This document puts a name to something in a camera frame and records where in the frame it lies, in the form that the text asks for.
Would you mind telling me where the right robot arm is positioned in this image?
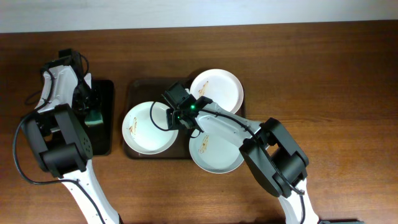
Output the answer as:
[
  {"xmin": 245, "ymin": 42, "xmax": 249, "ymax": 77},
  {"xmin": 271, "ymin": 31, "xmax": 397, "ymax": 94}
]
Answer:
[{"xmin": 162, "ymin": 82, "xmax": 320, "ymax": 224}]

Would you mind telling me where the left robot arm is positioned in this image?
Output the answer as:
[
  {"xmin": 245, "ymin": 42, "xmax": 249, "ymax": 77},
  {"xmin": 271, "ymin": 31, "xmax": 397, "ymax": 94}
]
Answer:
[{"xmin": 14, "ymin": 49, "xmax": 122, "ymax": 223}]

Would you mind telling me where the pale blue plate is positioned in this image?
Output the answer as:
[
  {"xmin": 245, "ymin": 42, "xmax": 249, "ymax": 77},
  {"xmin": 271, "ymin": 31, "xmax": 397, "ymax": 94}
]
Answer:
[{"xmin": 188, "ymin": 130, "xmax": 244, "ymax": 174}]

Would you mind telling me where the white plate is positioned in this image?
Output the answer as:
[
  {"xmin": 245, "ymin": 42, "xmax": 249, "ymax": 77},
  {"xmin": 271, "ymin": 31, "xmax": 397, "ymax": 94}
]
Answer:
[
  {"xmin": 189, "ymin": 69, "xmax": 244, "ymax": 113},
  {"xmin": 122, "ymin": 101, "xmax": 178, "ymax": 155}
]

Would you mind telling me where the green scrubbing sponge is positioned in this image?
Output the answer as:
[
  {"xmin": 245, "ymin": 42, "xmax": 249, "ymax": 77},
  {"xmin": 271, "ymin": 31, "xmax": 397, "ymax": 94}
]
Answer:
[{"xmin": 84, "ymin": 110, "xmax": 103, "ymax": 127}]

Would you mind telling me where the brown plastic serving tray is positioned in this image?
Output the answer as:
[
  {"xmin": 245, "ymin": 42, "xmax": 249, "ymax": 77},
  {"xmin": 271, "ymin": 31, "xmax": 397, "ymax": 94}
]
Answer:
[{"xmin": 122, "ymin": 78, "xmax": 248, "ymax": 160}]

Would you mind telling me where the black rectangular sponge tray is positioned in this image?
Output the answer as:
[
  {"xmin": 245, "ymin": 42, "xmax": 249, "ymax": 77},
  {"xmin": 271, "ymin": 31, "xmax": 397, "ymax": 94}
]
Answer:
[{"xmin": 82, "ymin": 80, "xmax": 114, "ymax": 156}]

